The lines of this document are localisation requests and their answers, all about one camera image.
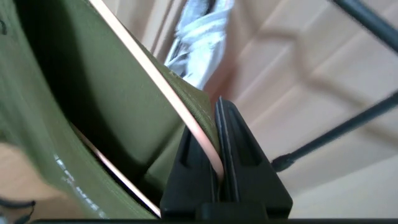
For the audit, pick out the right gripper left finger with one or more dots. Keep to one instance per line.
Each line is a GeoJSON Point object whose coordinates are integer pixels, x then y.
{"type": "Point", "coordinates": [186, 186]}

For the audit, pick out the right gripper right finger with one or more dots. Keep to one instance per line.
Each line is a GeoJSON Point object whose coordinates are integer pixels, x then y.
{"type": "Point", "coordinates": [255, 186]}

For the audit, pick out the pink clothes hanger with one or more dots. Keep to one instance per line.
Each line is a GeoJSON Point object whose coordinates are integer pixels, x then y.
{"type": "Point", "coordinates": [161, 84]}

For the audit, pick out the green garment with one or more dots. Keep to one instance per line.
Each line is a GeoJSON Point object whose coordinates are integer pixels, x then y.
{"type": "Point", "coordinates": [109, 93]}

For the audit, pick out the pale grey shorts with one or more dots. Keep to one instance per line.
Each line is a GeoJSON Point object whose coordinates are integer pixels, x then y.
{"type": "Point", "coordinates": [202, 46]}

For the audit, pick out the black clothes rack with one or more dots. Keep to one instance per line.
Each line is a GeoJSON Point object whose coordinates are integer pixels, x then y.
{"type": "Point", "coordinates": [342, 129]}

